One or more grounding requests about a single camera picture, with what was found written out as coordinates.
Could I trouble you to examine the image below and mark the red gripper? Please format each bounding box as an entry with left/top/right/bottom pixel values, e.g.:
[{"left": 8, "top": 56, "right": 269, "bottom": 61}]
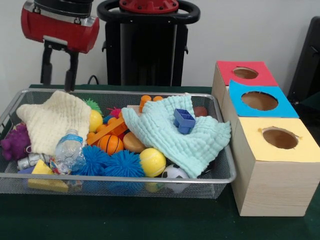
[{"left": 20, "top": 6, "right": 100, "bottom": 92}]

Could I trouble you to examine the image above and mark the clear packet with blue print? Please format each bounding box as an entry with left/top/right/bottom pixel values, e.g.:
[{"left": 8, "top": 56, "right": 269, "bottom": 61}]
[{"left": 54, "top": 129, "right": 87, "bottom": 173}]

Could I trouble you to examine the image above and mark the wooden box with three holes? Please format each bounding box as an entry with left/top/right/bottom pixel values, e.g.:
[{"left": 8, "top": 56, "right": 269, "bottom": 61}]
[{"left": 211, "top": 60, "right": 320, "bottom": 217}]

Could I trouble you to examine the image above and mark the cream waffle cloth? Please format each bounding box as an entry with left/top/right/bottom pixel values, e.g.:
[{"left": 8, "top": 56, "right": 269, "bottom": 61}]
[{"left": 16, "top": 90, "right": 93, "bottom": 156}]

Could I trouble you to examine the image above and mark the purple knobbly rubber toy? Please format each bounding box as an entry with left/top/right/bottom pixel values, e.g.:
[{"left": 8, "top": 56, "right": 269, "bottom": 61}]
[{"left": 0, "top": 122, "right": 31, "bottom": 161}]

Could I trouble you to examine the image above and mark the small orange basketball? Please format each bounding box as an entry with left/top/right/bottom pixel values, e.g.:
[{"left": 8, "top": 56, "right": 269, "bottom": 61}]
[{"left": 97, "top": 134, "right": 125, "bottom": 156}]

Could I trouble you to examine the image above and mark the blue spiky rubber ball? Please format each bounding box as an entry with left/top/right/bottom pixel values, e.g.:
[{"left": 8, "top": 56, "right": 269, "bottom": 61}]
[
  {"left": 102, "top": 149, "right": 146, "bottom": 178},
  {"left": 74, "top": 145, "right": 112, "bottom": 177}
]

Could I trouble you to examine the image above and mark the yellow wedge block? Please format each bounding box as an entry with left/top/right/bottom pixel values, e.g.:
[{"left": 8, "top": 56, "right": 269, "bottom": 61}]
[{"left": 27, "top": 159, "right": 69, "bottom": 193}]

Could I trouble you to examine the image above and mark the yellow tennis ball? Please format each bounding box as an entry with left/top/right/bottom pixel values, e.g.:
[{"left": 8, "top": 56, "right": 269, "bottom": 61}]
[{"left": 139, "top": 147, "right": 167, "bottom": 178}]

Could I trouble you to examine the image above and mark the blue plastic building block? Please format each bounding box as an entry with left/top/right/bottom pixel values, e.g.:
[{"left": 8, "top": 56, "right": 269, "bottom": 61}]
[{"left": 173, "top": 108, "right": 197, "bottom": 135}]

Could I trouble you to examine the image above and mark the mint green waffle cloth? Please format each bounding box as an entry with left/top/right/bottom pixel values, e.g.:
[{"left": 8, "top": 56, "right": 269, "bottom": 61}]
[{"left": 121, "top": 92, "right": 232, "bottom": 179}]

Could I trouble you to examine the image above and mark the small black-white soccer ball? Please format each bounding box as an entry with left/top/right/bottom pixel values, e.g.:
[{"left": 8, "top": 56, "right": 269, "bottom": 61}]
[{"left": 161, "top": 163, "right": 191, "bottom": 195}]

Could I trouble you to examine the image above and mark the dark green table cloth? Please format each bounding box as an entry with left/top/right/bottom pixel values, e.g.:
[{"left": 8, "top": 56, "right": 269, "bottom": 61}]
[
  {"left": 0, "top": 84, "right": 320, "bottom": 240},
  {"left": 293, "top": 98, "right": 320, "bottom": 126}
]

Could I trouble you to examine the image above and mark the black upright panel stand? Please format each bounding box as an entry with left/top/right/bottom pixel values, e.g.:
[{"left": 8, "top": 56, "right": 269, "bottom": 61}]
[{"left": 287, "top": 16, "right": 320, "bottom": 106}]

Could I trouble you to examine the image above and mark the black cable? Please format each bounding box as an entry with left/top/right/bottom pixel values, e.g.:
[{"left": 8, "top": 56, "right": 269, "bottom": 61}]
[{"left": 87, "top": 74, "right": 101, "bottom": 85}]

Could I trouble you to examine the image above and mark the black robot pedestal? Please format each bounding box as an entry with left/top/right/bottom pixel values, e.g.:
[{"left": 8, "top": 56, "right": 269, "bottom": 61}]
[{"left": 96, "top": 0, "right": 201, "bottom": 87}]

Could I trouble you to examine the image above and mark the silver wire mesh bin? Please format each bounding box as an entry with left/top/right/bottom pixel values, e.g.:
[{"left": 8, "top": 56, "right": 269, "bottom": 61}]
[{"left": 0, "top": 87, "right": 238, "bottom": 200}]

